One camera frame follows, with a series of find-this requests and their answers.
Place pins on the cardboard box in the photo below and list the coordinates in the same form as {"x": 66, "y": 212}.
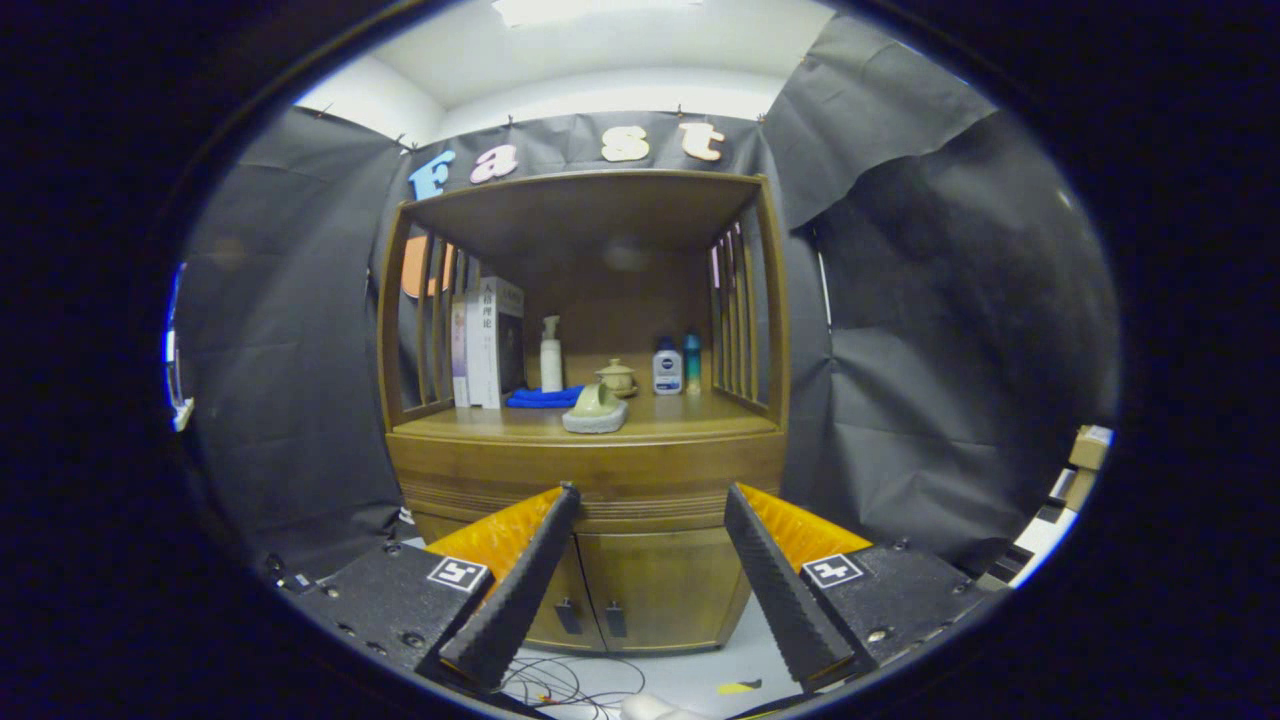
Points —
{"x": 1090, "y": 447}
{"x": 1080, "y": 490}

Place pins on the beige lidded teacup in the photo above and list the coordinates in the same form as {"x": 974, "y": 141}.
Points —
{"x": 620, "y": 375}

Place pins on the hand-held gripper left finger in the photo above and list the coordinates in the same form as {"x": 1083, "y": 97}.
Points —
{"x": 525, "y": 600}

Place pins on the white pump bottle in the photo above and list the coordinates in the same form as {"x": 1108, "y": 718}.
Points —
{"x": 551, "y": 365}

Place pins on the brown wooden cabinet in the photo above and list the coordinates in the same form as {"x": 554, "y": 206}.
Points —
{"x": 590, "y": 215}

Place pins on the wooden countertop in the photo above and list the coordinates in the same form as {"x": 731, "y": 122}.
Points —
{"x": 690, "y": 412}

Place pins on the wooden drawer with black knob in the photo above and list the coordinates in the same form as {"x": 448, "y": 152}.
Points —
{"x": 650, "y": 465}

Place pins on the white lotion bottle blue cap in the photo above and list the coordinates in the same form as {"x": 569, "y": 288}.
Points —
{"x": 667, "y": 372}

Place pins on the teal bottle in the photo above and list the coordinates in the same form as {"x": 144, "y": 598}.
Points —
{"x": 692, "y": 360}

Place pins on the yellow tape piece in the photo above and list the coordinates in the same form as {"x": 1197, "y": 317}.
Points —
{"x": 735, "y": 687}

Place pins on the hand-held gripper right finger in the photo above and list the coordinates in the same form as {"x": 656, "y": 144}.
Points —
{"x": 780, "y": 600}

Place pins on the thin purple book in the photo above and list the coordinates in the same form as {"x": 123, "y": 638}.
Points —
{"x": 459, "y": 350}

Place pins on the thick white book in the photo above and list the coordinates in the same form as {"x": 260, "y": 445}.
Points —
{"x": 485, "y": 350}

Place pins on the ceiling light panel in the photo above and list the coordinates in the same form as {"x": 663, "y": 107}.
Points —
{"x": 590, "y": 10}

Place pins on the folded blue cloth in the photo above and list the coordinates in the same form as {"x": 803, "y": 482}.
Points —
{"x": 535, "y": 398}

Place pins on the white flat board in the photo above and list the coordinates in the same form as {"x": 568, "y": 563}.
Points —
{"x": 1045, "y": 535}

